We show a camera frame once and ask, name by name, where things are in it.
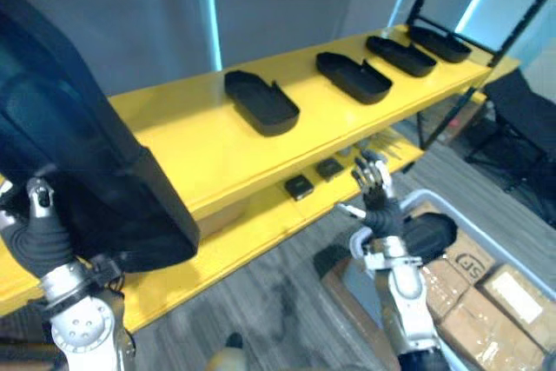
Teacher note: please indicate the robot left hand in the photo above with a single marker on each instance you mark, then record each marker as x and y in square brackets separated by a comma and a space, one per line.
[41, 240]

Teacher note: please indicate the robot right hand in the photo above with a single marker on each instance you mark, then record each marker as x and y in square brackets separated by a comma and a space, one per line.
[382, 214]

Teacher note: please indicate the large black plastic housing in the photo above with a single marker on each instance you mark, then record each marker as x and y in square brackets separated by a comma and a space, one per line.
[100, 162]

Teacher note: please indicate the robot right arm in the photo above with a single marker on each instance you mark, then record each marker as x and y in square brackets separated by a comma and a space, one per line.
[406, 297]

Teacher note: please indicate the small black square part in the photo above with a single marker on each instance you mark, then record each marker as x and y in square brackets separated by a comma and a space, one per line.
[299, 187]
[328, 169]

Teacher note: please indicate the flat brown cardboard sheet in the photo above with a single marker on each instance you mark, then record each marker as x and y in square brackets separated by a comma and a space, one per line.
[347, 288]

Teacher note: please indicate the small taped cardboard box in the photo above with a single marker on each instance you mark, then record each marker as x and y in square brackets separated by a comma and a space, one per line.
[445, 290]

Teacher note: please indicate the cardboard box with black logo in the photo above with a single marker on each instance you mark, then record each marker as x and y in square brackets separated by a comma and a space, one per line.
[471, 260]

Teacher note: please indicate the plain brown cardboard box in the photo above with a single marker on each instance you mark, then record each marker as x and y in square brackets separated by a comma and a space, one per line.
[460, 121]

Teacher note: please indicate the taped brown cardboard box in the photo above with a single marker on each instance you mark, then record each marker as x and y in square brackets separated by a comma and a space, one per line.
[491, 332]

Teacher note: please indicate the black folding chair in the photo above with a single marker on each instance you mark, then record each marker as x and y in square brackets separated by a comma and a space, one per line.
[517, 127]

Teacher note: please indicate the cardboard box with white label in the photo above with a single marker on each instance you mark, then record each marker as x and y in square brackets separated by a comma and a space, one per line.
[521, 301]

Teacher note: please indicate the robot dark foot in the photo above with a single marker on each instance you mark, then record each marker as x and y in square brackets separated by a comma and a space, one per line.
[228, 353]

